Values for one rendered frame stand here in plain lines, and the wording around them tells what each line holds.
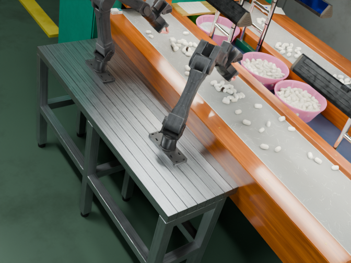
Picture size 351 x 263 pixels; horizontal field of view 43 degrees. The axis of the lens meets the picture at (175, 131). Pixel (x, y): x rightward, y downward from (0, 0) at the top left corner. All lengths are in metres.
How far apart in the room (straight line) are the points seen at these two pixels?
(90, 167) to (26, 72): 1.43
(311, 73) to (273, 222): 0.59
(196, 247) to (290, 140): 0.62
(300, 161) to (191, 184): 0.48
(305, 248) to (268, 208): 0.20
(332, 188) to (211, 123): 0.55
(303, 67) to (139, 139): 0.72
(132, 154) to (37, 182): 0.90
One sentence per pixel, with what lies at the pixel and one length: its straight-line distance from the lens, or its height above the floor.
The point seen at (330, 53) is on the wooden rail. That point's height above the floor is 0.77.
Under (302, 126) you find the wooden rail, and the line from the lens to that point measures 2.07.
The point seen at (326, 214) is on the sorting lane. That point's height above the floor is 0.74.
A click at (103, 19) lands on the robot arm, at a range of 2.04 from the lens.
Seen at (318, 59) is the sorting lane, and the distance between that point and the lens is 2.76.
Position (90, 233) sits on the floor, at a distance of 2.34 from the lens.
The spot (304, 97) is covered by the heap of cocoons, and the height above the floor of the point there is 0.74.
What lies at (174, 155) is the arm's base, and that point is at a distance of 1.80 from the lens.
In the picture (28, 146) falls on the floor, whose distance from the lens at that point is 2.76.
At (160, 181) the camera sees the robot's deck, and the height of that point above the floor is 0.67.
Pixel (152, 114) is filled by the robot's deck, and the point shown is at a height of 0.67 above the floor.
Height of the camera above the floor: 1.88
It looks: 39 degrees down
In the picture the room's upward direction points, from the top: 15 degrees clockwise
